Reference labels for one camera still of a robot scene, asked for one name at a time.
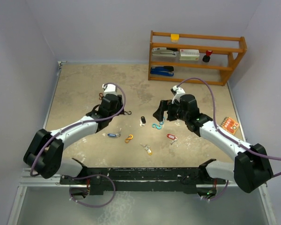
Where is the red tag key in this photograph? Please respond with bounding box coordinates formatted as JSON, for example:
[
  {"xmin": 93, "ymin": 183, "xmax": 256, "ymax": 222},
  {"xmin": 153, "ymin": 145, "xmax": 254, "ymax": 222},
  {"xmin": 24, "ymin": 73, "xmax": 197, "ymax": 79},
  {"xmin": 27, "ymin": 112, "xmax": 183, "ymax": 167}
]
[{"xmin": 167, "ymin": 134, "xmax": 178, "ymax": 145}]

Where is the blue carabiner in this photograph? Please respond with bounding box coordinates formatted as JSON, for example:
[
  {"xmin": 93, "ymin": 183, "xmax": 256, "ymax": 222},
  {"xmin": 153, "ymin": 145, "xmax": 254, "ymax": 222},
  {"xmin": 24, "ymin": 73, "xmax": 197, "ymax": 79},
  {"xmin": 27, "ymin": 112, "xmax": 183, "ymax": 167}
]
[
  {"xmin": 159, "ymin": 117, "xmax": 165, "ymax": 125},
  {"xmin": 152, "ymin": 123, "xmax": 162, "ymax": 129}
]

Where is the yellow block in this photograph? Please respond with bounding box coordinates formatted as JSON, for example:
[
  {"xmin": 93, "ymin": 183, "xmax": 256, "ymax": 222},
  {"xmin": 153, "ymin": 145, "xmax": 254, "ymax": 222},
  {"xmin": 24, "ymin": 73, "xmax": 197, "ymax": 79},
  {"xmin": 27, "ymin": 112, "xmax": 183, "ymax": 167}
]
[{"xmin": 170, "ymin": 34, "xmax": 180, "ymax": 43}]

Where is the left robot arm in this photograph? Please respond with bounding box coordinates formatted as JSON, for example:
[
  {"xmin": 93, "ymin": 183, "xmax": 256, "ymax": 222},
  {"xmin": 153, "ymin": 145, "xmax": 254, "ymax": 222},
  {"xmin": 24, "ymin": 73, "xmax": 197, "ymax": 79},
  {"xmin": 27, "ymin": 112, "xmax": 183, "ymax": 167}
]
[{"xmin": 23, "ymin": 94, "xmax": 126, "ymax": 184}]

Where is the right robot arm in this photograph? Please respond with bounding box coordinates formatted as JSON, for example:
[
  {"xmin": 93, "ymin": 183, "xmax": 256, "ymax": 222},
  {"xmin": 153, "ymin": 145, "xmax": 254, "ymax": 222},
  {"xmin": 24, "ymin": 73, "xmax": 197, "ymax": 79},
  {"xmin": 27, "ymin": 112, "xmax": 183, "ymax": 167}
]
[{"xmin": 153, "ymin": 94, "xmax": 274, "ymax": 193}]

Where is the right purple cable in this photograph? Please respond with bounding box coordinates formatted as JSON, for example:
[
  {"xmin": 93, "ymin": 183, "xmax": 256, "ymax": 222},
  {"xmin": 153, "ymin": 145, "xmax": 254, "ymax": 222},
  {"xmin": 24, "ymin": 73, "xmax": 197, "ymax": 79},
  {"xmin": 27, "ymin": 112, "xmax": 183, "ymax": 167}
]
[{"xmin": 174, "ymin": 77, "xmax": 281, "ymax": 202}]

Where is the grey stapler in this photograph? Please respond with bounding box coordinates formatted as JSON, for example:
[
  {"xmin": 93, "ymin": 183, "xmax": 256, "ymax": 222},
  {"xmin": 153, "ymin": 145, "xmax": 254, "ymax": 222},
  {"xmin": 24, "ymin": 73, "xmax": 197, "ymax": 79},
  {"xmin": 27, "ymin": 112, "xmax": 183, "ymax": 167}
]
[{"xmin": 151, "ymin": 47, "xmax": 178, "ymax": 57}]

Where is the blue tag key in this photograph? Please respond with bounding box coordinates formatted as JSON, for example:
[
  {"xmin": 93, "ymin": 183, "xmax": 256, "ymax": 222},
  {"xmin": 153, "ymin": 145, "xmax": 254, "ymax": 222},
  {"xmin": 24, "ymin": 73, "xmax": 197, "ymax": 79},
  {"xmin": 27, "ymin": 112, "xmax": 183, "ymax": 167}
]
[{"xmin": 107, "ymin": 128, "xmax": 121, "ymax": 138}]

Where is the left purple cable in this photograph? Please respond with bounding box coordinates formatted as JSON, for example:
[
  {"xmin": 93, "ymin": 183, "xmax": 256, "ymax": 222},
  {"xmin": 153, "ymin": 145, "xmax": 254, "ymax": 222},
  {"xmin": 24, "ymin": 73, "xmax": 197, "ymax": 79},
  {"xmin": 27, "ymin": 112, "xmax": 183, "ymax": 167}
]
[{"xmin": 30, "ymin": 82, "xmax": 126, "ymax": 208}]

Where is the black tag key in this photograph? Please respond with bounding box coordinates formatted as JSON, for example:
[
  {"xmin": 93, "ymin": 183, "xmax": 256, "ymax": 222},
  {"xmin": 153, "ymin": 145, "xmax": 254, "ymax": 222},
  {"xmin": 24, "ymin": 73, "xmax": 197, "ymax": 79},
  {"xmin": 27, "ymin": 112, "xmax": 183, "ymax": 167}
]
[{"xmin": 140, "ymin": 116, "xmax": 146, "ymax": 127}]

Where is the white cardboard box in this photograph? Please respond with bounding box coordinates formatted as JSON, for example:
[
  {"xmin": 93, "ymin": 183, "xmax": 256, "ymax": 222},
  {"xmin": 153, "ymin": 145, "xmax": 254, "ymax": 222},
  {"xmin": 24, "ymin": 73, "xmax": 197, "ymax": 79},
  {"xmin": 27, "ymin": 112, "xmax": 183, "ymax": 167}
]
[{"xmin": 179, "ymin": 49, "xmax": 200, "ymax": 61}]

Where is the orange spiral notebook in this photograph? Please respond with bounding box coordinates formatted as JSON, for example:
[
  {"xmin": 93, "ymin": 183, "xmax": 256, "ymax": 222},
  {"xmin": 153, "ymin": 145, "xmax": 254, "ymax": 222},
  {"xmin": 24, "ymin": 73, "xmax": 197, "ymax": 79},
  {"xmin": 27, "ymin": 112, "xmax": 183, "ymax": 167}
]
[{"xmin": 221, "ymin": 117, "xmax": 240, "ymax": 135}]

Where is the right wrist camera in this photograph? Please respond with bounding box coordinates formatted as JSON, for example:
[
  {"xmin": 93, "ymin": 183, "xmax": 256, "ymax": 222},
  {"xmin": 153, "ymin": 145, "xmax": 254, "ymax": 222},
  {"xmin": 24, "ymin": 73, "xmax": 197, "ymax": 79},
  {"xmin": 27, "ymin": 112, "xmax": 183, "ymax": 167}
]
[{"xmin": 171, "ymin": 85, "xmax": 185, "ymax": 104}]

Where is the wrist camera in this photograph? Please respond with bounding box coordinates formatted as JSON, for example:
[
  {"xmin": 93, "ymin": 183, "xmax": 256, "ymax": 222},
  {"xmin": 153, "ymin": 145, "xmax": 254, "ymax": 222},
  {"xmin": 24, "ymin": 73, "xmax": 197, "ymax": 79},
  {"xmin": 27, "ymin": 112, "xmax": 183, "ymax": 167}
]
[
  {"xmin": 102, "ymin": 83, "xmax": 117, "ymax": 96},
  {"xmin": 171, "ymin": 85, "xmax": 185, "ymax": 104}
]

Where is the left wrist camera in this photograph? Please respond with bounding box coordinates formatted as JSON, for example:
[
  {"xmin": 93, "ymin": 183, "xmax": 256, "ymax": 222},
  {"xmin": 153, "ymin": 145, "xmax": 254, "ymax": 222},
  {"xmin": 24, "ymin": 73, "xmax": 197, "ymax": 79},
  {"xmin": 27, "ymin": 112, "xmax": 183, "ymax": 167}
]
[{"xmin": 102, "ymin": 83, "xmax": 117, "ymax": 96}]

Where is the black base frame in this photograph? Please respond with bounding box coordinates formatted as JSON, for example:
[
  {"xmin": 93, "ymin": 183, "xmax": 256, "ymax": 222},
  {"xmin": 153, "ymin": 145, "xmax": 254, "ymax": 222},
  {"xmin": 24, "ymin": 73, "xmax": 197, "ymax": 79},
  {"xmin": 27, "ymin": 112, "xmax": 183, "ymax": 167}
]
[{"xmin": 60, "ymin": 167, "xmax": 226, "ymax": 195}]

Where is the wooden shelf rack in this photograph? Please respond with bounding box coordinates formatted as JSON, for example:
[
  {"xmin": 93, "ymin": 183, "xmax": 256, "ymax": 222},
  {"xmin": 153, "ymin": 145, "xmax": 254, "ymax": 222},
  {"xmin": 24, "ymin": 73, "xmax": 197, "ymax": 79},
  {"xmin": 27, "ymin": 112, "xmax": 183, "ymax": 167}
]
[{"xmin": 148, "ymin": 31, "xmax": 247, "ymax": 86}]

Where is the purple cable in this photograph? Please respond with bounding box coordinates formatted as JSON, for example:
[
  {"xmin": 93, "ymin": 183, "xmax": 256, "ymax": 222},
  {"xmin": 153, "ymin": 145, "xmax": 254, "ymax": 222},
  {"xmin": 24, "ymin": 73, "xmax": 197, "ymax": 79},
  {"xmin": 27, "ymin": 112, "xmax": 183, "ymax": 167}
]
[
  {"xmin": 174, "ymin": 77, "xmax": 281, "ymax": 202},
  {"xmin": 30, "ymin": 82, "xmax": 126, "ymax": 208}
]

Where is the blue stapler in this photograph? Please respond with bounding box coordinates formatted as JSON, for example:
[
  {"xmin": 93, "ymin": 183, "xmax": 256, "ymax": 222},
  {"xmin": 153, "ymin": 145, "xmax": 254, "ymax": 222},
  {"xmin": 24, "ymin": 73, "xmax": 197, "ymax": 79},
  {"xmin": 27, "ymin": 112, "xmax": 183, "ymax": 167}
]
[{"xmin": 150, "ymin": 66, "xmax": 174, "ymax": 77}]

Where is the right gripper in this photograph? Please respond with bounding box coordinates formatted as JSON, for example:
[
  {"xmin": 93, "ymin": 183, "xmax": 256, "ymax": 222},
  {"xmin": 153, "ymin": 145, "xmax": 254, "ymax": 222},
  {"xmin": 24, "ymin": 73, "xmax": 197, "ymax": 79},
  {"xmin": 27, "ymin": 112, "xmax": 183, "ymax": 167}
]
[{"xmin": 153, "ymin": 99, "xmax": 189, "ymax": 121}]

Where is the yellow tag key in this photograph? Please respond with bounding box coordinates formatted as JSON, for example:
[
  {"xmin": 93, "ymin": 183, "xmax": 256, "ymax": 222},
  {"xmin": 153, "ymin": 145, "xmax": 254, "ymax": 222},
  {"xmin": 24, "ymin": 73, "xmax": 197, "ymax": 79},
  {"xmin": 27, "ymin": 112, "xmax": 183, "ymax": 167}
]
[{"xmin": 140, "ymin": 144, "xmax": 153, "ymax": 156}]

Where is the orange carabiner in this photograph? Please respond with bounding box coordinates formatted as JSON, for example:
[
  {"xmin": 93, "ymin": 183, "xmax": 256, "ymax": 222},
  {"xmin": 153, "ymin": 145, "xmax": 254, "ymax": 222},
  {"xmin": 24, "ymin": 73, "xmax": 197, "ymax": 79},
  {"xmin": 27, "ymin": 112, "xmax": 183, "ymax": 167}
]
[{"xmin": 125, "ymin": 135, "xmax": 133, "ymax": 143}]

